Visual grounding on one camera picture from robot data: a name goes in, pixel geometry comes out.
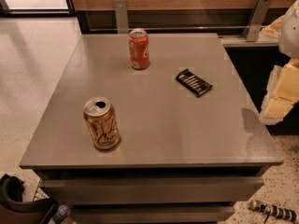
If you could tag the black snack bar wrapper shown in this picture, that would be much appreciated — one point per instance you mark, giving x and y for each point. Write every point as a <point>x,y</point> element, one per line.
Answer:
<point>193,83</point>

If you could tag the left metal wall bracket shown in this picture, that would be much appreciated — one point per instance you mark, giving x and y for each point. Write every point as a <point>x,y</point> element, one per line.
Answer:
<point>121,16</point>

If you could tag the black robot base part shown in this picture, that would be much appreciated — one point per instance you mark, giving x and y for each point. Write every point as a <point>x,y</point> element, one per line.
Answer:
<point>13,210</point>

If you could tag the orange LaCroix can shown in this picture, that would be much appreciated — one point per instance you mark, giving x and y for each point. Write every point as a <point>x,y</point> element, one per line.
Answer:
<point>101,121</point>

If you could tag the grey drawer cabinet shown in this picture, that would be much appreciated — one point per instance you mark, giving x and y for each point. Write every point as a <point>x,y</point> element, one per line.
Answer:
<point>181,158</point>

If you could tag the right metal wall bracket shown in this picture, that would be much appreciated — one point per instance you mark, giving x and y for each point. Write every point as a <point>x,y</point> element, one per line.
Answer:
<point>251,32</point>

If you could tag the blue cap object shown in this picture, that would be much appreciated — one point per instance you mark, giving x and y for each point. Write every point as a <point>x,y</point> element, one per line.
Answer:
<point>61,214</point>

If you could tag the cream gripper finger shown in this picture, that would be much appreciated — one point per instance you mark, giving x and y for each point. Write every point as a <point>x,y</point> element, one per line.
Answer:
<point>282,93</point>
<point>271,31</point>

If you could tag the metal wall bracket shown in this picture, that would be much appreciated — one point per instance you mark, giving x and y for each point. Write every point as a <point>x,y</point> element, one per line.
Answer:
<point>121,16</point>
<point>251,32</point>

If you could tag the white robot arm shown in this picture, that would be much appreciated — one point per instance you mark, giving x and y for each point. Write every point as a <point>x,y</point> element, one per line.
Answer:
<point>288,37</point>

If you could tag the red coke can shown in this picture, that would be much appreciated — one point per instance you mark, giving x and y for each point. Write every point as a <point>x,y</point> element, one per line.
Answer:
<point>139,49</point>

